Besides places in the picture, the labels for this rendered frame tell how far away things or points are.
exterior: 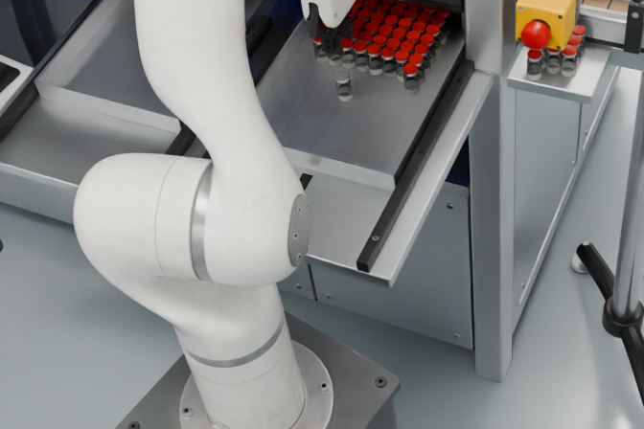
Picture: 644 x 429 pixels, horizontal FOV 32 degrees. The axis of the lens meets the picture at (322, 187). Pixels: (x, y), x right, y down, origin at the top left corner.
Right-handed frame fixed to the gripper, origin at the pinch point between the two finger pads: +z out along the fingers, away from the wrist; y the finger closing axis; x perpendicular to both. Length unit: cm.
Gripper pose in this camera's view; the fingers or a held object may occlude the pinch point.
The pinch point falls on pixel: (336, 33)
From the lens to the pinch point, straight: 161.0
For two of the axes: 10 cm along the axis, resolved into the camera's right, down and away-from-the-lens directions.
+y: 4.2, -7.2, 5.6
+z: 1.2, 6.5, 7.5
